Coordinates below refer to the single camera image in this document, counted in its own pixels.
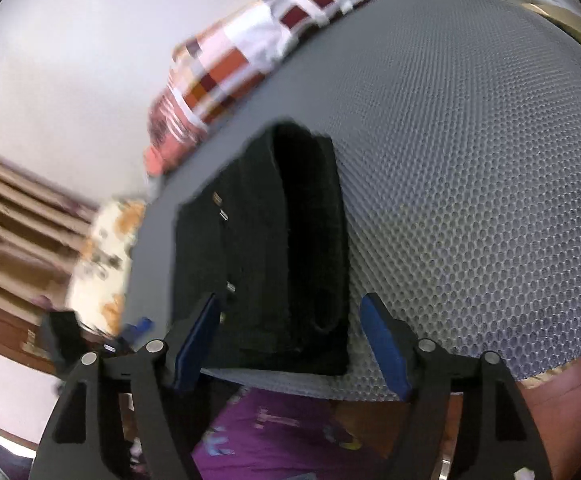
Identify black pants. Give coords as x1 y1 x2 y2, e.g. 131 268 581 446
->
171 122 350 376

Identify brown wooden furniture edge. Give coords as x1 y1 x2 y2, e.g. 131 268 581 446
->
0 309 57 375

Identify floral yellow white pillow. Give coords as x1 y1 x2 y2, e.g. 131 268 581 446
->
66 198 146 336

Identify purple patterned garment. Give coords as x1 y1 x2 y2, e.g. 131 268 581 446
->
192 388 408 479

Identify beige patterned curtain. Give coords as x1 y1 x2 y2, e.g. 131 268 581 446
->
0 162 95 326

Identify grey mesh mattress cover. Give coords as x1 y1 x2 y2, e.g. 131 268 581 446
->
124 0 581 379

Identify checkered orange white pillow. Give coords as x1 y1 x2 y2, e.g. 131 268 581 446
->
144 0 370 178

